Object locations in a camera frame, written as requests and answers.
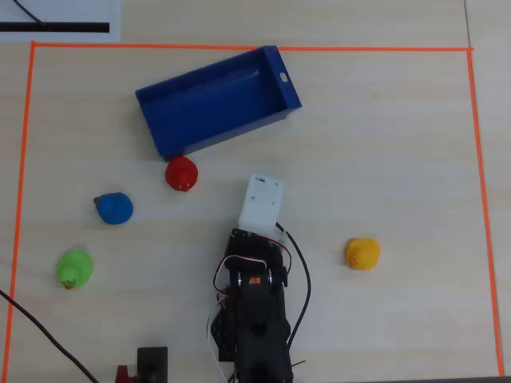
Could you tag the green rubber duck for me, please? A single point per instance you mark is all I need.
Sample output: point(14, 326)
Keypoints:
point(76, 267)

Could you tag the yellow rubber duck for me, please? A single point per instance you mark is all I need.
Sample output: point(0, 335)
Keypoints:
point(364, 253)

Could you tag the blue rubber duck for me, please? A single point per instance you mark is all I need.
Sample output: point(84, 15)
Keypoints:
point(116, 208)

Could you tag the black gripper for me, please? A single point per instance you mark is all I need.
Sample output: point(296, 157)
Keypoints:
point(239, 242)

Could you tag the red rubber duck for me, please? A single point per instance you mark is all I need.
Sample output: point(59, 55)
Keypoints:
point(181, 172)

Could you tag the blue rectangular plastic box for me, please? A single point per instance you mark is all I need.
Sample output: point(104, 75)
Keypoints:
point(207, 107)

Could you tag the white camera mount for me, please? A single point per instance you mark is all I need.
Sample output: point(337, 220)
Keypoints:
point(261, 203)

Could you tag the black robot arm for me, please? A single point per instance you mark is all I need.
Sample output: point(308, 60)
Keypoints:
point(259, 331)

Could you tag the white paper with black bar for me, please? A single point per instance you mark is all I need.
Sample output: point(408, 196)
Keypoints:
point(60, 12)

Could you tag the black camera stand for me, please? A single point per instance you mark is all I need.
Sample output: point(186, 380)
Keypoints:
point(152, 363)

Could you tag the orange tape strip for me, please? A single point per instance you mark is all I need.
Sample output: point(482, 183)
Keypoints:
point(483, 199)
point(199, 46)
point(22, 191)

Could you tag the red clamp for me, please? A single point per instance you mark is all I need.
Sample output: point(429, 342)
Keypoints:
point(123, 375)

